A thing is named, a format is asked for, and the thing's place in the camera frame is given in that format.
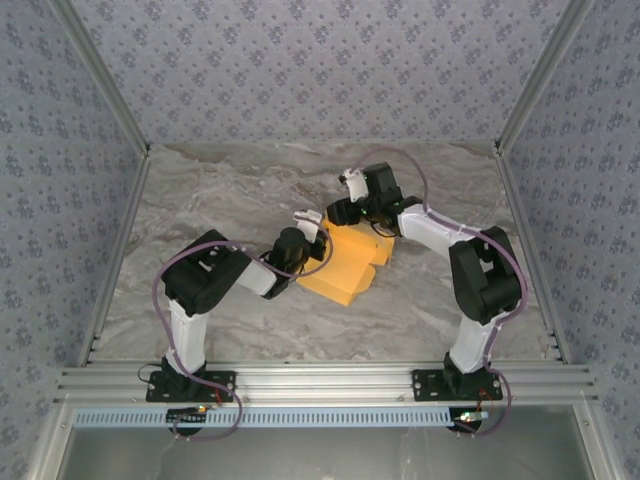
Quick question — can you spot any grey metal sheet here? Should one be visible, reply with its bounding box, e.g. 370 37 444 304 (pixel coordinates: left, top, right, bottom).
55 424 596 480

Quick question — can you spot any aluminium table side rail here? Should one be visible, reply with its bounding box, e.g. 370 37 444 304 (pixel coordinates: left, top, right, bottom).
77 147 152 369

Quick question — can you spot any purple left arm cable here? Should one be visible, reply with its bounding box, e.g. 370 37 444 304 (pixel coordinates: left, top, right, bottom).
153 230 335 442

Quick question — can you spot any aluminium lower frame bar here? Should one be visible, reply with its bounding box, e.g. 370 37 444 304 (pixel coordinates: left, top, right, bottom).
24 404 76 480
572 403 626 480

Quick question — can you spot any aluminium frame post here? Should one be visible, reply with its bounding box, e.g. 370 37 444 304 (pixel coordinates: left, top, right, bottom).
493 0 597 154
48 0 152 157

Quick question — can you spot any aluminium mounting rail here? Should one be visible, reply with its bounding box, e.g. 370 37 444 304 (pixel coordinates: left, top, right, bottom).
53 363 600 407

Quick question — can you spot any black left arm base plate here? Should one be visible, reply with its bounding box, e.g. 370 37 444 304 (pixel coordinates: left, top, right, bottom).
145 370 237 404

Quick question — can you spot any small black circuit board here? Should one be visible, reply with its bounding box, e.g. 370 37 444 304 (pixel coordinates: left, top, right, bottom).
451 408 490 432
166 405 210 427

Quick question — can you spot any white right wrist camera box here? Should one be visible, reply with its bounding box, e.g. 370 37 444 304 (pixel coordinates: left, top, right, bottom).
338 168 370 204

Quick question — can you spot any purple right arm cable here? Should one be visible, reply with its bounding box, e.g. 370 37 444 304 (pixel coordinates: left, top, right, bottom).
347 147 530 439

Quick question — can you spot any pale blue slotted cable duct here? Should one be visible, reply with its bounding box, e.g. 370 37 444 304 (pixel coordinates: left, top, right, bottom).
73 405 452 429

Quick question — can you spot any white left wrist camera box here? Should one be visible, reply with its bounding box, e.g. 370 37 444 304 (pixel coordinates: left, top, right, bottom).
293 209 325 242

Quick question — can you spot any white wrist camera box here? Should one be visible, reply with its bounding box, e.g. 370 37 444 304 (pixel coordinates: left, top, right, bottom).
338 168 370 204
293 209 325 242

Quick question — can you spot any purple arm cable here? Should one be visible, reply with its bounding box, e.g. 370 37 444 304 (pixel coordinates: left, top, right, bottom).
153 230 335 442
347 147 530 439

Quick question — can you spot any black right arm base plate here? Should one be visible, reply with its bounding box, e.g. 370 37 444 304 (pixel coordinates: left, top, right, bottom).
410 368 504 402

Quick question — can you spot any yellow paper box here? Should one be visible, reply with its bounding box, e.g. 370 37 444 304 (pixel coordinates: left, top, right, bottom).
295 214 396 307

